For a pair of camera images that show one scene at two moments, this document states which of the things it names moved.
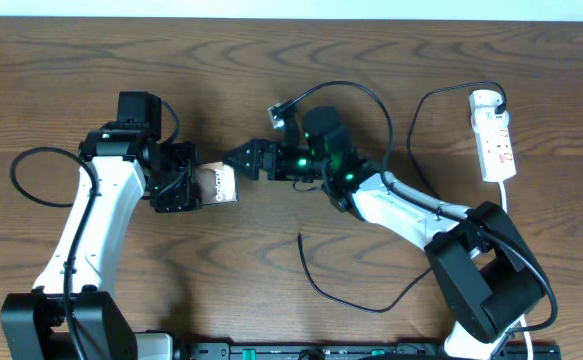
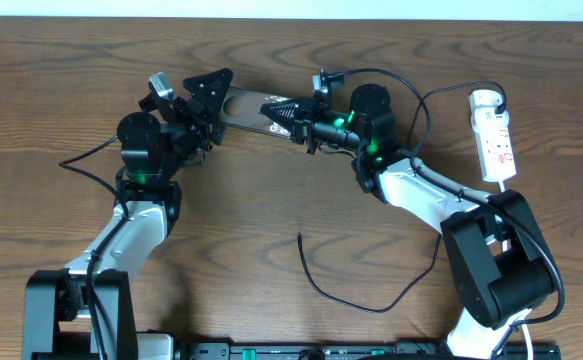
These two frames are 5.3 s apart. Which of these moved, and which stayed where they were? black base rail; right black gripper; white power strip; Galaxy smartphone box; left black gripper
Moved: Galaxy smartphone box; right black gripper; left black gripper
Stayed: white power strip; black base rail
